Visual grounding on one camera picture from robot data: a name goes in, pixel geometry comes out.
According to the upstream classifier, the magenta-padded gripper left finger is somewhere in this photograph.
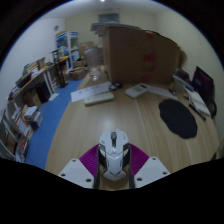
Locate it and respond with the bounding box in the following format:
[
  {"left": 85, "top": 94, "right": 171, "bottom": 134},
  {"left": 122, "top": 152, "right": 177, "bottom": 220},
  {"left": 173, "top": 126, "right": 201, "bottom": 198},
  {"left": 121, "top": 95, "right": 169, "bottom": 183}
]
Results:
[{"left": 57, "top": 143, "right": 102, "bottom": 190}]

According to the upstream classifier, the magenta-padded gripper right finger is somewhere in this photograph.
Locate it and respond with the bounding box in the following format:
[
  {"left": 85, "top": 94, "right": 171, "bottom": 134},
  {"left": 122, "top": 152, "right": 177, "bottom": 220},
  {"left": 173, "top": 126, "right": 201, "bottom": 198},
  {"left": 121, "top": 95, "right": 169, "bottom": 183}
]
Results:
[{"left": 126, "top": 143, "right": 172, "bottom": 190}]

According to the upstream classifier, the white gaming computer mouse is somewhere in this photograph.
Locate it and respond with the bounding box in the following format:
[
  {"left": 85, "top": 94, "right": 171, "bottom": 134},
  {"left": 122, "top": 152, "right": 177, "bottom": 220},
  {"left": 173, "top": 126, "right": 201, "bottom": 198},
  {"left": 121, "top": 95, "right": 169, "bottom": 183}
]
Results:
[{"left": 97, "top": 128, "right": 131, "bottom": 183}]

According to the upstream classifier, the black scalloped mouse pad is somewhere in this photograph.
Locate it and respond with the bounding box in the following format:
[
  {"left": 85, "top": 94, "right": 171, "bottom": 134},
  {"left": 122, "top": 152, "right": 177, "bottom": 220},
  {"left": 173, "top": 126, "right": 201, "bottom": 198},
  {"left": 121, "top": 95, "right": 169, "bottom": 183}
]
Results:
[{"left": 158, "top": 98, "right": 199, "bottom": 140}]

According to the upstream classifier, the low shelf unit with books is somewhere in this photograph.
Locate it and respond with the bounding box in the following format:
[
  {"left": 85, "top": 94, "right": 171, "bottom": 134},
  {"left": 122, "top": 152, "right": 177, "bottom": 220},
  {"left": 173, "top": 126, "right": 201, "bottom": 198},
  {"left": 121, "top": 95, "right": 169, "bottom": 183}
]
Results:
[{"left": 0, "top": 101, "right": 44, "bottom": 164}]

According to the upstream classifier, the black marker pen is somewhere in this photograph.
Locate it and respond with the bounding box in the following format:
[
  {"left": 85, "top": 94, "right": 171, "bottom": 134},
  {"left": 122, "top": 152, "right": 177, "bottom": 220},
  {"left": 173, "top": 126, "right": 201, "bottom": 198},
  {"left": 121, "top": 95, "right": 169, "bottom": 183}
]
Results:
[{"left": 188, "top": 103, "right": 207, "bottom": 122}]

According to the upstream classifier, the white oblong plastic device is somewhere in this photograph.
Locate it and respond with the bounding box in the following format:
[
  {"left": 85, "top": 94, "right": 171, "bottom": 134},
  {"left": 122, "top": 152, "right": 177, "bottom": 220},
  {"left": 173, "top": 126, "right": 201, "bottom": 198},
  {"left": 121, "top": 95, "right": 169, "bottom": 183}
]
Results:
[{"left": 83, "top": 91, "right": 115, "bottom": 107}]

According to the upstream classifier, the white paper sheet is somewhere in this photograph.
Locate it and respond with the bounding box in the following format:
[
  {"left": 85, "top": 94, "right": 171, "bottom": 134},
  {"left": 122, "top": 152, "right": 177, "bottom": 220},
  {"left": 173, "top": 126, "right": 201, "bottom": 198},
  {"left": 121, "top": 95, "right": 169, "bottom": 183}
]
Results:
[
  {"left": 70, "top": 81, "right": 113, "bottom": 103},
  {"left": 143, "top": 83, "right": 179, "bottom": 101}
]

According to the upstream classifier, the white book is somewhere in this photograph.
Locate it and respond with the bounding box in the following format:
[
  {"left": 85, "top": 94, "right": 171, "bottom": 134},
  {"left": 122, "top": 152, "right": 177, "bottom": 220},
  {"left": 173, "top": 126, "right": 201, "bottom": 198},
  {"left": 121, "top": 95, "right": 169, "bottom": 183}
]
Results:
[{"left": 184, "top": 87, "right": 212, "bottom": 117}]

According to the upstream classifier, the black office chair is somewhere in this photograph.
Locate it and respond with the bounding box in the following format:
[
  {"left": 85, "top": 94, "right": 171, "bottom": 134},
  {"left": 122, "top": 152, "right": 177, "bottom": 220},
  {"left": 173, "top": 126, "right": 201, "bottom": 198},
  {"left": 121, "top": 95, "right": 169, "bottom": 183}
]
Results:
[{"left": 206, "top": 99, "right": 218, "bottom": 119}]

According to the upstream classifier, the small black round object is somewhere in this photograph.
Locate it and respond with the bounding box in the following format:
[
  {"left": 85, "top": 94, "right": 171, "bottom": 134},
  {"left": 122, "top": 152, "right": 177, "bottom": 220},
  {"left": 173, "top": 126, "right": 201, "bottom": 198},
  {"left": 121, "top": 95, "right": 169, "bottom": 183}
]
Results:
[{"left": 108, "top": 81, "right": 123, "bottom": 92}]

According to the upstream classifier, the blue book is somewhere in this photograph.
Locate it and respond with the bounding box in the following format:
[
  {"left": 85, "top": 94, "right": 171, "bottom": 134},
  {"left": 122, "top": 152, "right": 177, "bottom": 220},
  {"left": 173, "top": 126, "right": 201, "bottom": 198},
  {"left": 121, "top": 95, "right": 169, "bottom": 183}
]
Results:
[{"left": 172, "top": 73, "right": 195, "bottom": 93}]

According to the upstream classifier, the open cardboard box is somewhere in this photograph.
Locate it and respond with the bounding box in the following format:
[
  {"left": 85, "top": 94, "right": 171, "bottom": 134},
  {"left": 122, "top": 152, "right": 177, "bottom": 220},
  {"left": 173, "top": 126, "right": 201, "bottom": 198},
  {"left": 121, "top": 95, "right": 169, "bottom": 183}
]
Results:
[{"left": 68, "top": 66, "right": 88, "bottom": 82}]

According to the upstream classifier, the clear plastic water jug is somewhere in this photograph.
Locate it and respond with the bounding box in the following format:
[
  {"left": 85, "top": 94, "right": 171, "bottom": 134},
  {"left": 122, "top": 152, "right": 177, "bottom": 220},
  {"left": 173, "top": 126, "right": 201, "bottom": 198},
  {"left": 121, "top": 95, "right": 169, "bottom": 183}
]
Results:
[{"left": 84, "top": 45, "right": 104, "bottom": 82}]

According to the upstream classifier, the large brown cardboard box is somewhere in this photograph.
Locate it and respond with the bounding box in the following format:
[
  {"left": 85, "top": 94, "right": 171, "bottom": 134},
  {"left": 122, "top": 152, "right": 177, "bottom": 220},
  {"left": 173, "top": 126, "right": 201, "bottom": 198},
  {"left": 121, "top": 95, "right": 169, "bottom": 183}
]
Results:
[{"left": 101, "top": 25, "right": 183, "bottom": 85}]

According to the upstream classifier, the blue white display cabinet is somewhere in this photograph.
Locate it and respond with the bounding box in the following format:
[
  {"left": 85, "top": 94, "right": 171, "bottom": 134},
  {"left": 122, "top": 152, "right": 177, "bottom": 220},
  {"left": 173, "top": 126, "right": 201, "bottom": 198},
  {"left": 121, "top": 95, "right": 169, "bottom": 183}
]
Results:
[{"left": 54, "top": 30, "right": 81, "bottom": 63}]

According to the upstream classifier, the wall air vent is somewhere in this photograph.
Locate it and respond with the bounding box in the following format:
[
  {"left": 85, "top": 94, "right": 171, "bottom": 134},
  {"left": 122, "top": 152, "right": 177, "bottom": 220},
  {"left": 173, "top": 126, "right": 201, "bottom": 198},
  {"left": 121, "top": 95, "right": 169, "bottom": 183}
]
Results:
[{"left": 97, "top": 13, "right": 120, "bottom": 24}]

